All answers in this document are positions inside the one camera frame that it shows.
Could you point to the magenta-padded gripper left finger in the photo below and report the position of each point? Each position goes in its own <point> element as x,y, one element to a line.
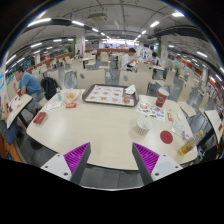
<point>75,160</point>

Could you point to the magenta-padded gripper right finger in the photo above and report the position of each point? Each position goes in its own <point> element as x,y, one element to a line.
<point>148,160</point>

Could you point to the clear bottle with yellow drink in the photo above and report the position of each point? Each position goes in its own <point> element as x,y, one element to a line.
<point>186,146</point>

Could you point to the flat round red coaster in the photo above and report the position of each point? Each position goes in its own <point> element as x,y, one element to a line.
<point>166,137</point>

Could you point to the brown white houndstooth cup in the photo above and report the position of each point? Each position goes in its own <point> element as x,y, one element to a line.
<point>144,126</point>

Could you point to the clear plastic bag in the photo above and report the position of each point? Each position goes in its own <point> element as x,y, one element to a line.
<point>178,128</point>

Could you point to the small red sauce packet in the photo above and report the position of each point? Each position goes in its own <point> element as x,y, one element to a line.
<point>170,116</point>
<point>71,105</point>

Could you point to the colourful printed flyer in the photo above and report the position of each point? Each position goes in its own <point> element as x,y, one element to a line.
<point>151,111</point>

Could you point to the flat red case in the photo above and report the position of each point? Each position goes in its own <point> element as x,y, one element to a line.
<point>39,117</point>

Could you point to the white paper sheet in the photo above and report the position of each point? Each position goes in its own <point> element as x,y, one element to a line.
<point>53,105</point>

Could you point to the red paper cup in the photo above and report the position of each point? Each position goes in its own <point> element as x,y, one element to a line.
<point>162,98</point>

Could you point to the food wrapper with fries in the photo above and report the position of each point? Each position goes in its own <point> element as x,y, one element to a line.
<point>71,96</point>

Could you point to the brown food tray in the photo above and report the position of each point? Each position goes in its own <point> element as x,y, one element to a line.
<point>86,96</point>

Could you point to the small green bottle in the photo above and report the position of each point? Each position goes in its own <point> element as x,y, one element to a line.
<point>59,96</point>

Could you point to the person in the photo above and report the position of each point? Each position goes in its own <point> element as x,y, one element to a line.
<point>126,60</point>
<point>154,60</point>
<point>11,132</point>
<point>30,85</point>

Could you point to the printed paper tray liner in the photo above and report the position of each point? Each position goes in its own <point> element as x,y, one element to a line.
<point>105,94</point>

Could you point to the white paper napkin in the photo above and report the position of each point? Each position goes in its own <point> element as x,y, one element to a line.
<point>130,89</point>

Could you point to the black backpack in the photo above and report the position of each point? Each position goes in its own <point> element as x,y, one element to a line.
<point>50,87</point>

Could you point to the cream neighbouring table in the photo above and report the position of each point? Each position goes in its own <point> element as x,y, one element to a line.
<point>18,106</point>

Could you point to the small red box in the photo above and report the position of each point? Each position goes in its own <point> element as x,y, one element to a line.
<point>220,127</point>

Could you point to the cream chair back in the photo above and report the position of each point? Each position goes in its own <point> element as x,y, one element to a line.
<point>133,81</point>
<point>90,78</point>

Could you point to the group of cream canteen chairs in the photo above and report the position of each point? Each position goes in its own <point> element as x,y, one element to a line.
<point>169,78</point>

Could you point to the group of ceiling lights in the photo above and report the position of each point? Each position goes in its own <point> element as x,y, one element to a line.
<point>39,22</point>

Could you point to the ceiling air conditioner unit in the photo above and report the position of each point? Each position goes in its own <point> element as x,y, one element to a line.
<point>97,16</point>

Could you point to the cream pedestal table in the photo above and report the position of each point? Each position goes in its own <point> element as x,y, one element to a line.
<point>213,124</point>

